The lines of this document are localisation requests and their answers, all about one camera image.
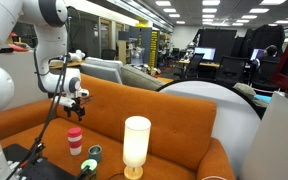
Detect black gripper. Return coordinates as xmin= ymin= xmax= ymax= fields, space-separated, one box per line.
xmin=63 ymin=98 xmax=86 ymax=122

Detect red cup lid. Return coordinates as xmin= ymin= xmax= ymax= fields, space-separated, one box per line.
xmin=67 ymin=127 xmax=84 ymax=139

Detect red white striped cup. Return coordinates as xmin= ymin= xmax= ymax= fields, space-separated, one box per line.
xmin=67 ymin=134 xmax=84 ymax=157

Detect small grey teal cup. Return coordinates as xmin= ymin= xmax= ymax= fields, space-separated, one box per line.
xmin=88 ymin=144 xmax=104 ymax=164

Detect jar with green lid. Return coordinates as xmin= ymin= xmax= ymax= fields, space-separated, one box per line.
xmin=80 ymin=158 xmax=99 ymax=180

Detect blue grey cushion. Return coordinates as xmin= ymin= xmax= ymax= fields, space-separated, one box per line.
xmin=80 ymin=63 xmax=123 ymax=85

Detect wooden desk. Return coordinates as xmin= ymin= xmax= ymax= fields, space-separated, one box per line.
xmin=48 ymin=59 xmax=85 ymax=70

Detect black orange bar clamp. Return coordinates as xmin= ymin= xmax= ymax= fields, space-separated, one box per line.
xmin=73 ymin=165 xmax=92 ymax=180
xmin=18 ymin=142 xmax=47 ymax=168

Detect white pipe shaped object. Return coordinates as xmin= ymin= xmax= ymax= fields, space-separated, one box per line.
xmin=67 ymin=49 xmax=87 ymax=63

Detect white cushion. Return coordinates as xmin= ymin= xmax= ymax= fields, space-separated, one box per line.
xmin=84 ymin=57 xmax=124 ymax=73

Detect white cabinet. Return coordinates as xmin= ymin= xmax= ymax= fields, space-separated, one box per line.
xmin=0 ymin=49 xmax=49 ymax=109

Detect white table lamp wooden base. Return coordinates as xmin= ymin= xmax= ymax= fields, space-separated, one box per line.
xmin=122 ymin=115 xmax=152 ymax=180

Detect grey fabric sofa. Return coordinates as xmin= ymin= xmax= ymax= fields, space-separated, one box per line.
xmin=120 ymin=64 xmax=167 ymax=92

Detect aluminium extrusion rails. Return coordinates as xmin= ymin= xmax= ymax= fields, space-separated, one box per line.
xmin=7 ymin=159 xmax=28 ymax=180

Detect blue grey cabinet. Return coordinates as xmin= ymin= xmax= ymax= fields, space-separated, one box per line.
xmin=128 ymin=26 xmax=153 ymax=66

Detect orange fabric sofa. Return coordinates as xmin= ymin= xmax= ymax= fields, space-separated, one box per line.
xmin=0 ymin=73 xmax=237 ymax=180

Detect yellow shelving rack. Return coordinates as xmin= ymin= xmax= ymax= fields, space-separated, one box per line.
xmin=148 ymin=29 xmax=160 ymax=69

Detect lit wide computer monitor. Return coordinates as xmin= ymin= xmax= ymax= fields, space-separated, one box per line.
xmin=193 ymin=46 xmax=217 ymax=62

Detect white round board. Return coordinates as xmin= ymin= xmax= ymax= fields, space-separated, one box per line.
xmin=156 ymin=79 xmax=262 ymax=178

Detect black partition screen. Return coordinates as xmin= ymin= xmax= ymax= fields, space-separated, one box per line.
xmin=197 ymin=28 xmax=238 ymax=63

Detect black mesh office chair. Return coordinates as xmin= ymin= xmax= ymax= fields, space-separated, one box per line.
xmin=215 ymin=55 xmax=248 ymax=86

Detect lit small computer monitor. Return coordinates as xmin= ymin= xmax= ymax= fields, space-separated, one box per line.
xmin=249 ymin=48 xmax=264 ymax=62

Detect white flat panel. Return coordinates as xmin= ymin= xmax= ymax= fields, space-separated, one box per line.
xmin=239 ymin=91 xmax=288 ymax=180

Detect seated person dark hair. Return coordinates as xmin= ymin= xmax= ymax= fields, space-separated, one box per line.
xmin=255 ymin=44 xmax=281 ymax=65

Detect black curtain booth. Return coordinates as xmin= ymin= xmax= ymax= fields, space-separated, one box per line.
xmin=242 ymin=23 xmax=287 ymax=58

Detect red framed monitor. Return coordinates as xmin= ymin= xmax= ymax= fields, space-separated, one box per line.
xmin=272 ymin=20 xmax=288 ymax=98

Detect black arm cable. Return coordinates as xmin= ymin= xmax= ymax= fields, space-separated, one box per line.
xmin=4 ymin=6 xmax=73 ymax=180

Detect white cord loop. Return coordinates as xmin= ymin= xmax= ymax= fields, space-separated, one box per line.
xmin=200 ymin=175 xmax=229 ymax=180

